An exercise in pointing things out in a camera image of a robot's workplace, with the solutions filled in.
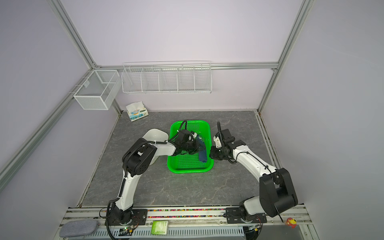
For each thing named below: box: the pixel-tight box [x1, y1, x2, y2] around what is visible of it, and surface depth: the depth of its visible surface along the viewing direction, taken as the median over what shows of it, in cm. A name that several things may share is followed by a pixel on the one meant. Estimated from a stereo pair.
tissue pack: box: [125, 101, 149, 122], surface depth 115 cm
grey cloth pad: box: [59, 219, 99, 238], surface depth 70 cm
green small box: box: [151, 220, 169, 235], surface depth 71 cm
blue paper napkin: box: [197, 135, 208, 163], surface depth 96 cm
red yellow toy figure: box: [286, 217, 298, 229], surface depth 69 cm
